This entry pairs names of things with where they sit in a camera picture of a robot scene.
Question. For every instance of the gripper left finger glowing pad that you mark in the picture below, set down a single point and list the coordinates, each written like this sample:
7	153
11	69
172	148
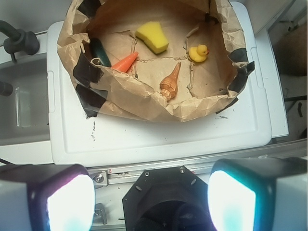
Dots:
46	197

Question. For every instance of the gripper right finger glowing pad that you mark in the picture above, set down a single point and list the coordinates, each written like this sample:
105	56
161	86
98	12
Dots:
259	194

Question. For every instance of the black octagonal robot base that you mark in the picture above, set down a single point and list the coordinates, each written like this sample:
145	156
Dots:
167	200

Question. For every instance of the yellow rubber duck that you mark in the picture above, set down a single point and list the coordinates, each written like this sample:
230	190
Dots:
199	53

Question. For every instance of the white plastic cooler lid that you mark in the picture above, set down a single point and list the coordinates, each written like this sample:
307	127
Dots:
107	140

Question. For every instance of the translucent plastic bin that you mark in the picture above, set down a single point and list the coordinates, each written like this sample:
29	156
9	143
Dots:
24	114

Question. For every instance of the brown spiral seashell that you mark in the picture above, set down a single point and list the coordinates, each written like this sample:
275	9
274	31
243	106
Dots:
169	85

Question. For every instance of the orange plastic carrot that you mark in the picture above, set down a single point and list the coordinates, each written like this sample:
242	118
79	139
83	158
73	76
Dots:
125	64

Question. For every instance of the dark green plastic cucumber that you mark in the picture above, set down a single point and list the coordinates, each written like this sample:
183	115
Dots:
97	50

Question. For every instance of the black clamp knob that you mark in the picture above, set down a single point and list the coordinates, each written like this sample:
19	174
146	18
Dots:
18	40

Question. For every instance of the brown paper bag tray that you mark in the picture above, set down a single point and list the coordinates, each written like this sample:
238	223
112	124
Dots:
203	88

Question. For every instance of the yellow sponge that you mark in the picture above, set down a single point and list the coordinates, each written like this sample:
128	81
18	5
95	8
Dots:
152	35

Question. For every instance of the grey metal corner bracket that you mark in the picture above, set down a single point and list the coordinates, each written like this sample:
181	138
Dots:
100	216

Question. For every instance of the aluminium extrusion rail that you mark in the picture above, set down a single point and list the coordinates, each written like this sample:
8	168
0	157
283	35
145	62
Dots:
104	175

